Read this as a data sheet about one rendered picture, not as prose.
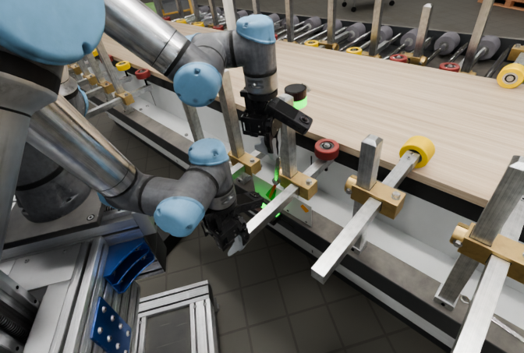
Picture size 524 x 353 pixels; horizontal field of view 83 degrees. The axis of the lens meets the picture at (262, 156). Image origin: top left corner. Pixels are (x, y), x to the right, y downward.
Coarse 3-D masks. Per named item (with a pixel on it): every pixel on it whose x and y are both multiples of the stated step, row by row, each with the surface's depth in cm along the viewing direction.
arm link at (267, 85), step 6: (276, 72) 64; (246, 78) 64; (252, 78) 63; (258, 78) 70; (264, 78) 63; (270, 78) 63; (276, 78) 65; (246, 84) 65; (252, 84) 63; (258, 84) 64; (264, 84) 64; (270, 84) 64; (276, 84) 66; (252, 90) 65; (258, 90) 64; (264, 90) 64; (270, 90) 65
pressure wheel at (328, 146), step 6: (318, 144) 98; (324, 144) 97; (330, 144) 98; (336, 144) 97; (318, 150) 96; (324, 150) 95; (330, 150) 95; (336, 150) 95; (318, 156) 97; (324, 156) 96; (330, 156) 95; (336, 156) 97
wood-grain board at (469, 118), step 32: (192, 32) 224; (288, 64) 155; (320, 64) 151; (352, 64) 146; (384, 64) 142; (320, 96) 125; (352, 96) 122; (384, 96) 119; (416, 96) 116; (448, 96) 113; (480, 96) 111; (512, 96) 109; (320, 128) 107; (352, 128) 104; (384, 128) 102; (416, 128) 100; (448, 128) 98; (480, 128) 96; (512, 128) 94; (384, 160) 90; (448, 160) 87; (480, 160) 85; (448, 192) 80; (480, 192) 76
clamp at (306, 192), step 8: (280, 168) 97; (280, 176) 95; (296, 176) 93; (304, 176) 92; (280, 184) 97; (288, 184) 94; (296, 184) 90; (304, 184) 90; (312, 184) 89; (304, 192) 90; (312, 192) 91
